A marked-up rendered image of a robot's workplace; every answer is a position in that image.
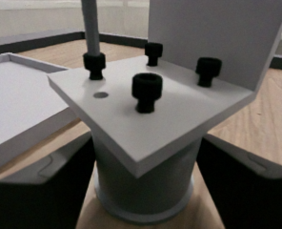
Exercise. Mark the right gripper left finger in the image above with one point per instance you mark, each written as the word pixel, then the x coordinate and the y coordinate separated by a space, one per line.
pixel 50 192

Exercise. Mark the white bracket with holes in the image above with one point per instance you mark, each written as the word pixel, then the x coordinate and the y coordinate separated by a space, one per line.
pixel 243 34

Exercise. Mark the black screw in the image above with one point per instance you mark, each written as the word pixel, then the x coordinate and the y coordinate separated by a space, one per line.
pixel 207 68
pixel 146 87
pixel 153 51
pixel 95 65

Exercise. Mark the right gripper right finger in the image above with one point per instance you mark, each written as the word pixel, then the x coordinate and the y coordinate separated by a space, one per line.
pixel 246 189

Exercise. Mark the red screwdriver handle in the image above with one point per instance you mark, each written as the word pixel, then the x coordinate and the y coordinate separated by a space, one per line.
pixel 89 12

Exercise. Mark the grey cylinder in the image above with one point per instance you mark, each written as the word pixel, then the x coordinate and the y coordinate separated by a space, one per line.
pixel 156 197

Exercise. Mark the white shallow tray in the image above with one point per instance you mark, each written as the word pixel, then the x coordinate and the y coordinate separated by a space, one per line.
pixel 25 97

